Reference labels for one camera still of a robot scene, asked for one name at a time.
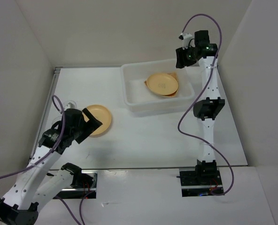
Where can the white plastic bin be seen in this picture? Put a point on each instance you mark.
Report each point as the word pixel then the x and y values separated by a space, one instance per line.
pixel 140 100

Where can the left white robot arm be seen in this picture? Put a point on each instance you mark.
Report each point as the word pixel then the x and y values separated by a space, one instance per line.
pixel 23 202

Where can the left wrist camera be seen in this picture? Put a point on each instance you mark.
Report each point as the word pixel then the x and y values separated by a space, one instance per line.
pixel 70 106

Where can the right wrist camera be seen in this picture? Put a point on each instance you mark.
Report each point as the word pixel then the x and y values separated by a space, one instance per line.
pixel 185 38

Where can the aluminium table edge rail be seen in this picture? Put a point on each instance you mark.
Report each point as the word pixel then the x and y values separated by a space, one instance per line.
pixel 45 110

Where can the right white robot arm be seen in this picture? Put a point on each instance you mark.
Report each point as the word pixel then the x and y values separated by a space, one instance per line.
pixel 206 108

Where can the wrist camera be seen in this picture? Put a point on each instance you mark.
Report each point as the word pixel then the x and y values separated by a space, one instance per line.
pixel 185 38
pixel 70 106

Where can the woven bamboo basket tray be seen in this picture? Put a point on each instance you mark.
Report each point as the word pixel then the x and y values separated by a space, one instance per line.
pixel 173 82

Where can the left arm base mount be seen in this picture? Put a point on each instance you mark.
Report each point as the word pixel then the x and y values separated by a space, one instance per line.
pixel 86 182

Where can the clear plastic cup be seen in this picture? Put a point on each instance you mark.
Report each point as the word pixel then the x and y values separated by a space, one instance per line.
pixel 55 120
pixel 66 102

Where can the yellow plastic plate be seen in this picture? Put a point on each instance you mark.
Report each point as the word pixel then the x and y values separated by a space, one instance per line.
pixel 102 114
pixel 162 84

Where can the front clear plastic cup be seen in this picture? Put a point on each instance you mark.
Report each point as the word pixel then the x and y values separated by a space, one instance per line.
pixel 55 120

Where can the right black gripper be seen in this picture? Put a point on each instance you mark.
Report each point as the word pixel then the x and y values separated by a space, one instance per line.
pixel 180 53

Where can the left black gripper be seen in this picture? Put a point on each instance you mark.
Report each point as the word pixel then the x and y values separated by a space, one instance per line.
pixel 93 120

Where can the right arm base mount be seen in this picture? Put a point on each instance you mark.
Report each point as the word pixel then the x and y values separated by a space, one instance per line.
pixel 193 185

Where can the rear clear plastic cup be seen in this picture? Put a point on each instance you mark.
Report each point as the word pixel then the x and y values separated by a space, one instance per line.
pixel 66 102

